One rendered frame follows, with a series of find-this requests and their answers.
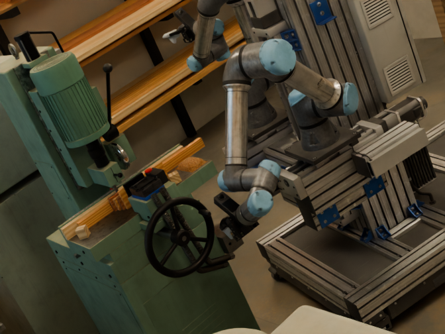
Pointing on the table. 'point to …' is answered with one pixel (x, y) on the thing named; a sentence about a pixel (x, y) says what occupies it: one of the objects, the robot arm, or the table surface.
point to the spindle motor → (69, 99)
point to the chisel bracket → (105, 173)
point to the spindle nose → (97, 154)
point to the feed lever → (109, 107)
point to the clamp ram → (132, 183)
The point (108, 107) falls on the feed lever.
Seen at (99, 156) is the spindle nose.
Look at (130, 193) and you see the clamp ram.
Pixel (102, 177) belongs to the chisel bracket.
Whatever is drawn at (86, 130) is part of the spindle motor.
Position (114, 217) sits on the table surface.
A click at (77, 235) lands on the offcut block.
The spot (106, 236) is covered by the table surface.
